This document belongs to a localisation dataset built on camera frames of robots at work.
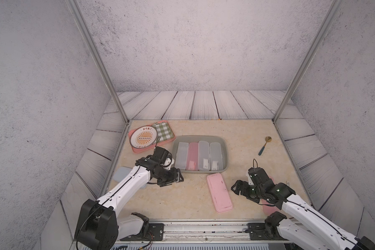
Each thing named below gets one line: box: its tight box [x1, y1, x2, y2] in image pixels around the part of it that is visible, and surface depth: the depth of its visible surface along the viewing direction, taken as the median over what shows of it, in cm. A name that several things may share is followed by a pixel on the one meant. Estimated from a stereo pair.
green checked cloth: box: [152, 121, 175, 144], surface depth 116 cm
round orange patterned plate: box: [129, 125, 158, 149], surface depth 113 cm
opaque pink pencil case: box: [206, 172, 233, 214], surface depth 84 cm
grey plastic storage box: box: [172, 135, 229, 174], surface depth 101 cm
